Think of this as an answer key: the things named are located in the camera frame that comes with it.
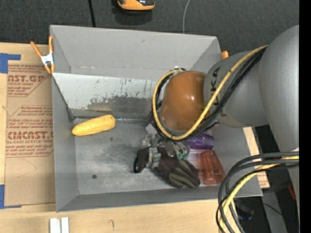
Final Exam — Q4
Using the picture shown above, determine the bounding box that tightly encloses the grey metal bin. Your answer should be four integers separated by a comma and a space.
49, 24, 264, 213

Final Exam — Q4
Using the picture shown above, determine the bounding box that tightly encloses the yellow toy corn cob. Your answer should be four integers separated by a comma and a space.
71, 114, 117, 137

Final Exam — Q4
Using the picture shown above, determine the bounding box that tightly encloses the purple clear plastic cup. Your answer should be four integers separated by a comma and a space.
184, 132, 215, 151

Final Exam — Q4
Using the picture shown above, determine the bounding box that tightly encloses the orange clear plastic cup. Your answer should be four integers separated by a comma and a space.
199, 150, 227, 186

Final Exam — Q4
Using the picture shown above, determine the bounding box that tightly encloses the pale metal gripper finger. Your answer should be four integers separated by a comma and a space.
140, 134, 156, 149
147, 147, 162, 169

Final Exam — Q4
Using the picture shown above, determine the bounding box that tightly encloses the dark brown glove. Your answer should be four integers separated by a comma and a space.
133, 146, 201, 189

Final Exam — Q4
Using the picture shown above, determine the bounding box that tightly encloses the brown cardboard board red print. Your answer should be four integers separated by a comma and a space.
0, 42, 271, 210

